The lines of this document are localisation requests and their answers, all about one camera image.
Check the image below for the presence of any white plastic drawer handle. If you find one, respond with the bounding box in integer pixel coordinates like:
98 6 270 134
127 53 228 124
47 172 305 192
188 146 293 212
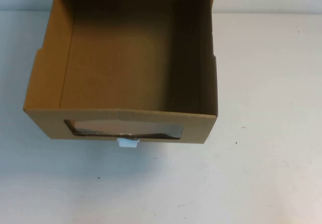
116 137 140 148

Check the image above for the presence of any cardboard drawer with dark window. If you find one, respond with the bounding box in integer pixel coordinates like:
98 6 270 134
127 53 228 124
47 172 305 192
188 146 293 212
22 0 219 148

